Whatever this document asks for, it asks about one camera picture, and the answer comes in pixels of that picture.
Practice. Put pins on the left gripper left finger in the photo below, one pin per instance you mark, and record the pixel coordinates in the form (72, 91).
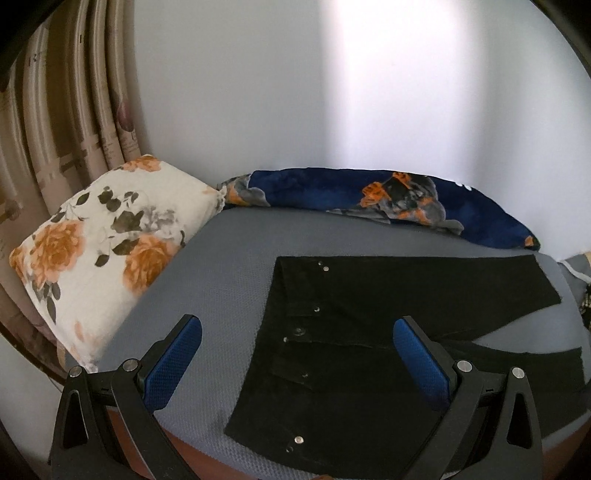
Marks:
(85, 445)

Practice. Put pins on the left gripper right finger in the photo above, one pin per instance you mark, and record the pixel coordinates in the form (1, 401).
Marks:
(457, 388)

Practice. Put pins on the black pants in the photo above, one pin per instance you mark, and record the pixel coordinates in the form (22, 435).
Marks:
(327, 392)

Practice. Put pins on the white floral pillow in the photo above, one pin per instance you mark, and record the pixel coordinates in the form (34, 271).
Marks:
(85, 268)

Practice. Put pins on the clothes pile on chair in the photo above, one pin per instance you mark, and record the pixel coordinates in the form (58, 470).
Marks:
(576, 270)

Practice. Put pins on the grey mesh mattress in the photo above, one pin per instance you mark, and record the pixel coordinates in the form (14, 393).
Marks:
(223, 277)

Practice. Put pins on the navy floral blanket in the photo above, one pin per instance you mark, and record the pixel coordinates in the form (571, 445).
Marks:
(387, 197)

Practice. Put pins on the beige striped curtain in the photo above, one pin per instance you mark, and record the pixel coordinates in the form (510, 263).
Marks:
(65, 120)

